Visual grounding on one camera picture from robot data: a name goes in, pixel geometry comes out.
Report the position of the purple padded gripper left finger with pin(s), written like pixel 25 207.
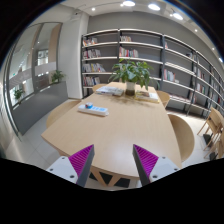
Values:
pixel 74 168

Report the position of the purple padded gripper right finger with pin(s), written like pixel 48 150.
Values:
pixel 151 167

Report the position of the white blue charger plug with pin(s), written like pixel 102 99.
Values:
pixel 88 105

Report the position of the wooden chair right near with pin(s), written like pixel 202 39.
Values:
pixel 184 136

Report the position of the wooden chair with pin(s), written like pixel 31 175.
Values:
pixel 184 136
pixel 164 97
pixel 95 87

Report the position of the white power strip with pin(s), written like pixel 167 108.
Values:
pixel 94 110

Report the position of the stacked books right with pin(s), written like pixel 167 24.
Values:
pixel 147 96

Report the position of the wooden chair right far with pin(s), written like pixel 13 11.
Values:
pixel 164 97

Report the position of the wooden chairs at right edge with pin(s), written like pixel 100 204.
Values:
pixel 215 124

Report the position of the wooden chair far left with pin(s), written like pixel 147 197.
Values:
pixel 95 87

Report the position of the open magazine left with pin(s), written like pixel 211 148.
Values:
pixel 110 91

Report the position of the potted plant by window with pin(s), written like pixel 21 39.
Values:
pixel 57 76

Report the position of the small plant on ledge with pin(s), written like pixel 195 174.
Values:
pixel 18 94

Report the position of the green potted plant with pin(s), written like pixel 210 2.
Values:
pixel 131 73

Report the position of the grey wall bookshelf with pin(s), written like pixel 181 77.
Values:
pixel 194 82

